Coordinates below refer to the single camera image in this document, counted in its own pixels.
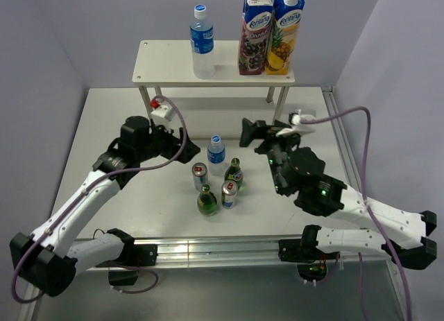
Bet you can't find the purple cable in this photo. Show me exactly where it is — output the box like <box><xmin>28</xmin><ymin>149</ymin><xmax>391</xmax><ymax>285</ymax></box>
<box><xmin>300</xmin><ymin>107</ymin><xmax>413</xmax><ymax>321</ymax></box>
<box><xmin>10</xmin><ymin>95</ymin><xmax>190</xmax><ymax>304</ymax></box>

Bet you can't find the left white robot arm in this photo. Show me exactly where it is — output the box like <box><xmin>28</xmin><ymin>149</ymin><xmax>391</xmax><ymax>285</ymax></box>
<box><xmin>10</xmin><ymin>116</ymin><xmax>200</xmax><ymax>304</ymax></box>

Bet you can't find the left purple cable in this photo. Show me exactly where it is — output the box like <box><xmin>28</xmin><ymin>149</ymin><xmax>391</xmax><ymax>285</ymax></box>
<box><xmin>10</xmin><ymin>95</ymin><xmax>190</xmax><ymax>304</ymax></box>

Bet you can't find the silver energy can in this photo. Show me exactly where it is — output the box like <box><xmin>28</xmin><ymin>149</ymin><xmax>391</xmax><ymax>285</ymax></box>
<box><xmin>191</xmin><ymin>162</ymin><xmax>209</xmax><ymax>192</ymax></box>
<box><xmin>221</xmin><ymin>180</ymin><xmax>238</xmax><ymax>209</ymax></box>

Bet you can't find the purple grape juice carton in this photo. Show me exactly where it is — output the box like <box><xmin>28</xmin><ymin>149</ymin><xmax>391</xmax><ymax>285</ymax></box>
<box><xmin>238</xmin><ymin>0</ymin><xmax>273</xmax><ymax>76</ymax></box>

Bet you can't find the white two-tier shelf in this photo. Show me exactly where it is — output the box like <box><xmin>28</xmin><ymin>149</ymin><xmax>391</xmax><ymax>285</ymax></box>
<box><xmin>132</xmin><ymin>40</ymin><xmax>295</xmax><ymax>139</ymax></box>

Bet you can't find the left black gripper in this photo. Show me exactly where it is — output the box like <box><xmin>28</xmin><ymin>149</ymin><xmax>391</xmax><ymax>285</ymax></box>
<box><xmin>136</xmin><ymin>119</ymin><xmax>200</xmax><ymax>163</ymax></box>

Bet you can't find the rear silver energy can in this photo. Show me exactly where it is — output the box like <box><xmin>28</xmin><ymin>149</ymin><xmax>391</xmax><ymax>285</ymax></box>
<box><xmin>191</xmin><ymin>162</ymin><xmax>209</xmax><ymax>192</ymax></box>

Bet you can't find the front silver energy can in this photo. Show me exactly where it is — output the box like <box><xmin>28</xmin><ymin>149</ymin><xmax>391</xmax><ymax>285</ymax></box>
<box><xmin>221</xmin><ymin>180</ymin><xmax>238</xmax><ymax>209</ymax></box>

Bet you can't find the yellow pineapple juice carton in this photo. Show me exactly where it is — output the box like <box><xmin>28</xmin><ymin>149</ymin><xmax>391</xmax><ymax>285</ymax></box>
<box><xmin>265</xmin><ymin>0</ymin><xmax>305</xmax><ymax>75</ymax></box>

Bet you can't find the Pocari Sweat bottle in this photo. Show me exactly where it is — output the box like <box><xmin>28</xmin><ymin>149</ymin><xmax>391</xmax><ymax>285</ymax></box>
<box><xmin>189</xmin><ymin>4</ymin><xmax>215</xmax><ymax>79</ymax></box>
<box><xmin>207</xmin><ymin>135</ymin><xmax>225</xmax><ymax>176</ymax></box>

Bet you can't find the green glass bottle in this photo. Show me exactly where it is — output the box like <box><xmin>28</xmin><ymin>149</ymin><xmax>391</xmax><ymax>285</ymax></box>
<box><xmin>197</xmin><ymin>184</ymin><xmax>218</xmax><ymax>216</ymax></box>
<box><xmin>224</xmin><ymin>157</ymin><xmax>244</xmax><ymax>189</ymax></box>

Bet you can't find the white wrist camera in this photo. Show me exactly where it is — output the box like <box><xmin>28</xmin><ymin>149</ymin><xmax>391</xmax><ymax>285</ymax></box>
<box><xmin>275</xmin><ymin>109</ymin><xmax>316</xmax><ymax>137</ymax></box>
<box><xmin>150</xmin><ymin>99</ymin><xmax>175</xmax><ymax>132</ymax></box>

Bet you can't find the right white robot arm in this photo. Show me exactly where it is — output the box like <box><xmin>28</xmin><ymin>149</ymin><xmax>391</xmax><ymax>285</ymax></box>
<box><xmin>239</xmin><ymin>113</ymin><xmax>437</xmax><ymax>270</ymax></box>

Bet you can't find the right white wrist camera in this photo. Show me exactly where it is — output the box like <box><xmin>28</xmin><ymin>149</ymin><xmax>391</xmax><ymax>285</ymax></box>
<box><xmin>275</xmin><ymin>109</ymin><xmax>316</xmax><ymax>137</ymax></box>

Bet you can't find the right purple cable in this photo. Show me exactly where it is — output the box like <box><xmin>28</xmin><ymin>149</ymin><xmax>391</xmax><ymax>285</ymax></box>
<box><xmin>300</xmin><ymin>107</ymin><xmax>413</xmax><ymax>321</ymax></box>

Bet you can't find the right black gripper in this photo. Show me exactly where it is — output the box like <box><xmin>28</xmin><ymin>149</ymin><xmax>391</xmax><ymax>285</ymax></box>
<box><xmin>239</xmin><ymin>116</ymin><xmax>301</xmax><ymax>193</ymax></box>

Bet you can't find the aluminium frame rail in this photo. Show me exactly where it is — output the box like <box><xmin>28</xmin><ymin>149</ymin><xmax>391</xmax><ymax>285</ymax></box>
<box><xmin>17</xmin><ymin>87</ymin><xmax>417</xmax><ymax>321</ymax></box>

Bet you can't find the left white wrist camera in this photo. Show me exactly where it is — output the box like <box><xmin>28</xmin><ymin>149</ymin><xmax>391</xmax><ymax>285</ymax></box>
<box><xmin>150</xmin><ymin>99</ymin><xmax>175</xmax><ymax>132</ymax></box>

